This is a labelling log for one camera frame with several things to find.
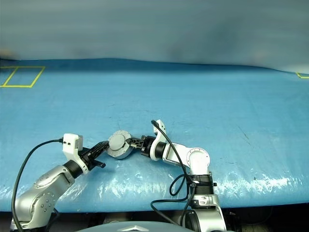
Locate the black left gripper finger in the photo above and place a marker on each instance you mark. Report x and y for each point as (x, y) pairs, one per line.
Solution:
(100, 146)
(101, 152)

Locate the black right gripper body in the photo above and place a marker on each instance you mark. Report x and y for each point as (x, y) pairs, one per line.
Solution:
(147, 143)

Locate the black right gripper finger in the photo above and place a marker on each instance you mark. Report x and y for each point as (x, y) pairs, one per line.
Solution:
(136, 143)

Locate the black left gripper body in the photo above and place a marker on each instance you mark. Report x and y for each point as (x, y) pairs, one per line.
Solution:
(88, 160)

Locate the round grey motor lid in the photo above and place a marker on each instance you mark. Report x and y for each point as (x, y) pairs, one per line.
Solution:
(117, 143)

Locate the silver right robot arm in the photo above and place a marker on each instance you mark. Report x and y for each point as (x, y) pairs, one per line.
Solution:
(198, 159)

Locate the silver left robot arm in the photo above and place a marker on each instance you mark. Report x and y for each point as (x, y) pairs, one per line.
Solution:
(41, 193)

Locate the blue table sheet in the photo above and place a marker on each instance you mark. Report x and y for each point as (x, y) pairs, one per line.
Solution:
(193, 96)

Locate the grey robot torso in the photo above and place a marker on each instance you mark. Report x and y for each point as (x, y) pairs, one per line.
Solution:
(135, 228)

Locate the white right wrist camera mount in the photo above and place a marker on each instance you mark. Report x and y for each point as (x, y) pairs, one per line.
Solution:
(154, 147)

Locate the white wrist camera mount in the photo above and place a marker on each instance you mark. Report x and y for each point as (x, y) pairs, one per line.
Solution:
(70, 145)
(154, 147)

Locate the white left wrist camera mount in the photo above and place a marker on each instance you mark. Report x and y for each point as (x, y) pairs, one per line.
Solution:
(70, 145)

